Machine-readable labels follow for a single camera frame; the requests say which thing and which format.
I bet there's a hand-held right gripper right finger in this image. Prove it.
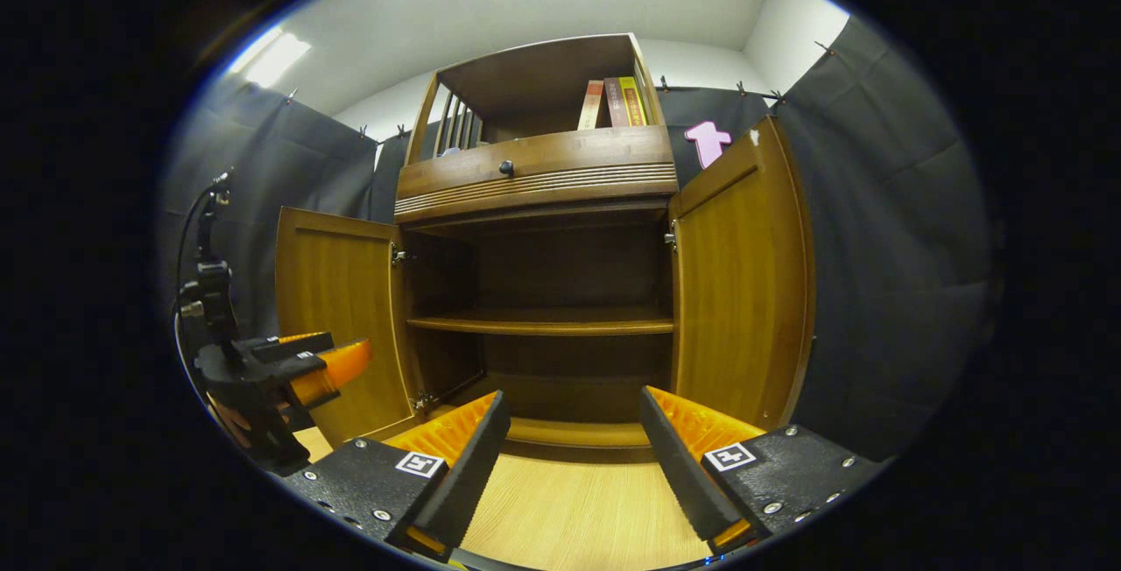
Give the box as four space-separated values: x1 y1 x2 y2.
638 385 881 557

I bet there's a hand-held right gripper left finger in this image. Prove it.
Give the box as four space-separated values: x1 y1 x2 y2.
280 390 511 563

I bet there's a wooden shoe cabinet door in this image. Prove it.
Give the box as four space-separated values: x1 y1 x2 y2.
275 207 419 448
669 116 817 432

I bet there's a ceiling light strip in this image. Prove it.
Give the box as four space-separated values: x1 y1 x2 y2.
229 25 313 88

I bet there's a black backdrop cloth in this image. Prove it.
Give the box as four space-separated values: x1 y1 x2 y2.
158 15 995 462

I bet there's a wooden drawer with black knob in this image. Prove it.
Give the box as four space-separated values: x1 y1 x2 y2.
396 126 677 200

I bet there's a yellow book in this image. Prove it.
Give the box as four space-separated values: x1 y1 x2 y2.
618 76 649 127

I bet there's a black camera cable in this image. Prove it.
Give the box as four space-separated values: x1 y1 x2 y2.
173 170 230 362

